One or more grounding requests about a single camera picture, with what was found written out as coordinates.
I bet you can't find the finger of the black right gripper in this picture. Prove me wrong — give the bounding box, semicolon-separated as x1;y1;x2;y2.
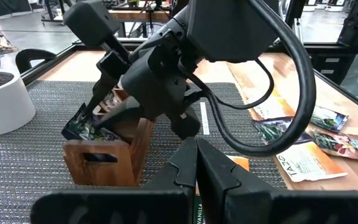
85;72;120;115
94;95;151;131

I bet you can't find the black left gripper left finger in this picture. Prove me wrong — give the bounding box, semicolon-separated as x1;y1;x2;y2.
141;137;198;192

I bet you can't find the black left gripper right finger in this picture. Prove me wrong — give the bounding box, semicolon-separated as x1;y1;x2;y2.
196;138;273;224

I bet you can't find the white orange Tazo tea packet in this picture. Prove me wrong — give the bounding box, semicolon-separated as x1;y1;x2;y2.
274;141;349;184
246;88;295;121
227;154;250;172

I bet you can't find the dark purple Ahmad tea packet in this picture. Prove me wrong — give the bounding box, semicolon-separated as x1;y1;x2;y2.
309;105;350;134
252;116;313;146
61;102;122;142

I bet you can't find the wooden three-compartment box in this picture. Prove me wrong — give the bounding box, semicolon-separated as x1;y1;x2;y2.
62;86;155;188

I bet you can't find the white printed label strip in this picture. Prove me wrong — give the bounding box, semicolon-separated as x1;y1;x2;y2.
200;101;211;136

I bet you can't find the green plant in white pot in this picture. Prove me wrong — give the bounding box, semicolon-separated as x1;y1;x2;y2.
0;0;37;138

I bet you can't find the grey woven placemat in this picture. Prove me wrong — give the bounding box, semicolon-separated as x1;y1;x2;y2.
0;80;287;224

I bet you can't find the black frame clamp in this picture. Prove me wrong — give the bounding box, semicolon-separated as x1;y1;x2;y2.
14;48;58;75

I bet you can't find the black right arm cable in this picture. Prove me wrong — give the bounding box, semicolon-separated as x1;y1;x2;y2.
208;0;317;157

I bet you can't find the black metal table frame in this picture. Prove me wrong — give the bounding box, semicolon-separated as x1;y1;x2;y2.
20;37;358;118

